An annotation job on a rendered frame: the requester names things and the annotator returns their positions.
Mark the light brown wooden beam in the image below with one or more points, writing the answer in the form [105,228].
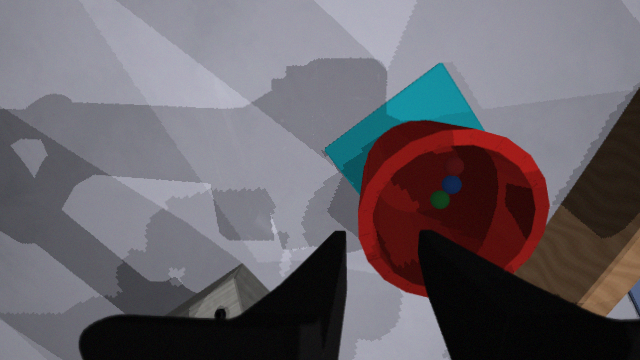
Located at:
[589,253]

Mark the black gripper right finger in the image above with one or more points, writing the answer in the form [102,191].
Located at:
[487,313]

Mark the blue marble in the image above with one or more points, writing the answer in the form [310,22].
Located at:
[451,184]

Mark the red cup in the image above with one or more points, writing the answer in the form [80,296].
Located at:
[500,212]

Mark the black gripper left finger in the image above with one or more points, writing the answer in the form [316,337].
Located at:
[301,319]

